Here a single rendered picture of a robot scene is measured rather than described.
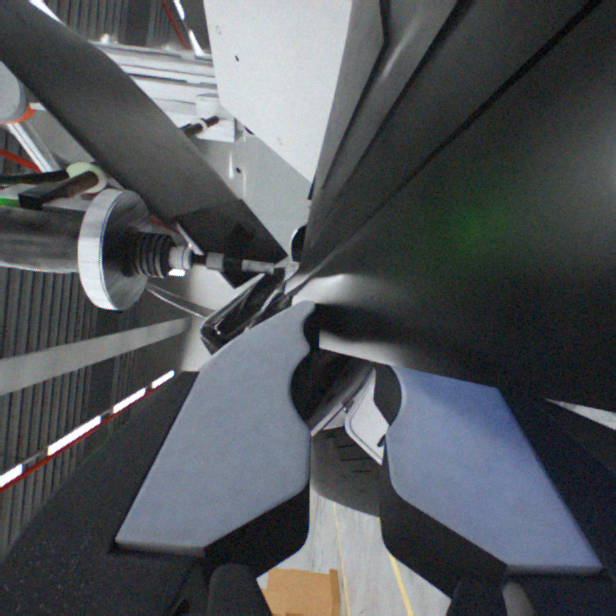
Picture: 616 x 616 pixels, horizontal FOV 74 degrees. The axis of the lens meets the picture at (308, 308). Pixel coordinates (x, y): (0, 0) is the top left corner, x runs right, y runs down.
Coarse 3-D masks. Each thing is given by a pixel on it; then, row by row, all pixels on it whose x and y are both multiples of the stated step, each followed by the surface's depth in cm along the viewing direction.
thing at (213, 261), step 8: (192, 256) 24; (200, 256) 24; (208, 256) 24; (216, 256) 24; (224, 256) 24; (192, 264) 24; (200, 264) 24; (208, 264) 24; (216, 264) 24; (224, 264) 24; (232, 264) 24; (240, 264) 24; (248, 264) 24; (256, 264) 24; (264, 264) 24; (272, 264) 24; (256, 272) 24; (264, 272) 24; (272, 272) 24
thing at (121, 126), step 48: (0, 0) 27; (0, 48) 24; (48, 48) 29; (96, 48) 39; (48, 96) 25; (96, 96) 31; (144, 96) 38; (96, 144) 27; (144, 144) 32; (192, 144) 38; (144, 192) 28; (192, 192) 33
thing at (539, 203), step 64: (384, 0) 8; (448, 0) 6; (512, 0) 5; (576, 0) 4; (384, 64) 8; (448, 64) 6; (512, 64) 5; (576, 64) 4; (384, 128) 8; (448, 128) 6; (512, 128) 5; (576, 128) 4; (320, 192) 14; (384, 192) 8; (448, 192) 6; (512, 192) 5; (576, 192) 4; (320, 256) 13; (384, 256) 8; (448, 256) 6; (512, 256) 5; (576, 256) 4; (320, 320) 13; (384, 320) 9; (448, 320) 6; (512, 320) 5; (576, 320) 4; (512, 384) 6; (576, 384) 5
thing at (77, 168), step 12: (192, 120) 64; (204, 132) 65; (72, 168) 35; (84, 168) 35; (96, 168) 35; (0, 180) 32; (12, 180) 33; (24, 180) 33; (36, 180) 33; (48, 180) 34; (60, 180) 35
